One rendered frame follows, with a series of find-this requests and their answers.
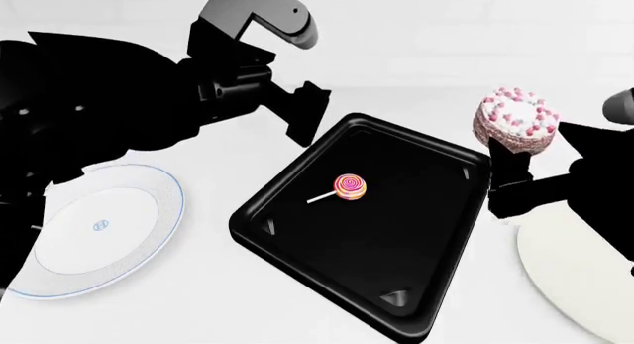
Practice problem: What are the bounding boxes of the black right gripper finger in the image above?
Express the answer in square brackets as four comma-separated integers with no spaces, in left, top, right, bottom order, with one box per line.
[558,121,634,164]
[486,135,535,191]

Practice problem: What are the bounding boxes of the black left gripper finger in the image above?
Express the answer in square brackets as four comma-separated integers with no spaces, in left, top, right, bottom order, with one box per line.
[284,109,324,149]
[291,79,333,118]

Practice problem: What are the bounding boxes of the pink sprinkled round cake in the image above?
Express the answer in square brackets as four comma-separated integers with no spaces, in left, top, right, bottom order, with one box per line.
[473,85,562,157]

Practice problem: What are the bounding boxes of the plain white plate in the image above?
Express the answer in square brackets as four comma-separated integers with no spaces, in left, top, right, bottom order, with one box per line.
[516,201,634,344]

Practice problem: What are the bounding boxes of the black rectangular tray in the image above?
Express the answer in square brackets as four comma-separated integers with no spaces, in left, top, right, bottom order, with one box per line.
[228,112,492,344]

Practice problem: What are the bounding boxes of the white plate with blue rim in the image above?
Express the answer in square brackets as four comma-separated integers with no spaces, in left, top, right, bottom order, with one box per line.
[6,163,186,301]

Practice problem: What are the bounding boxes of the swirl lollipop with white stick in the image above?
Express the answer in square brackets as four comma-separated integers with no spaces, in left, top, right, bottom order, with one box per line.
[306,172,369,205]

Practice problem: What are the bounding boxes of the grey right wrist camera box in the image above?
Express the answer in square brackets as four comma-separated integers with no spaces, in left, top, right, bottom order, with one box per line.
[601,86,634,127]

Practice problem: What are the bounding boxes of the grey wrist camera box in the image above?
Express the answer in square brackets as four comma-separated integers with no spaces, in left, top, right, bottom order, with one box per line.
[199,0,319,51]
[601,86,634,127]

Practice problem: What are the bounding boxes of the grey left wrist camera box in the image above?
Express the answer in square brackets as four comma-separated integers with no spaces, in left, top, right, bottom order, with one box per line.
[199,0,319,51]

